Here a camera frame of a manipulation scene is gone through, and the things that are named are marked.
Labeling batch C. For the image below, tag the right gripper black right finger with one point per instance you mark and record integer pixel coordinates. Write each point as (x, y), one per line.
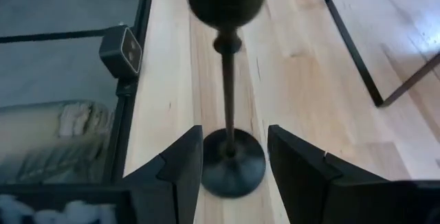
(309, 189)

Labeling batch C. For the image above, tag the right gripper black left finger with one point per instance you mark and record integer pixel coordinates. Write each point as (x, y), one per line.
(178, 182)

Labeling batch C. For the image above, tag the black candlestick holder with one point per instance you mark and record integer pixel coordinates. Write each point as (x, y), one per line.
(233, 169)

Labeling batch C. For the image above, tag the white fluffy lumps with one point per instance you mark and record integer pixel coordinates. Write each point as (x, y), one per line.
(75, 212)

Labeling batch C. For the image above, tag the beige crumpled bundle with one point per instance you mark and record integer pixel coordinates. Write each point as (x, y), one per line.
(51, 141)

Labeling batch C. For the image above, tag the black metal rig frame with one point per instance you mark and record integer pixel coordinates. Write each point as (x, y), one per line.
(120, 138)

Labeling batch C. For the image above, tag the wooden shelf black metal frame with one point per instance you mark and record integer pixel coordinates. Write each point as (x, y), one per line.
(354, 56)

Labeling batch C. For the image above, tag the black table-level camera box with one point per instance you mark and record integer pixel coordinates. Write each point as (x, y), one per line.
(118, 52)

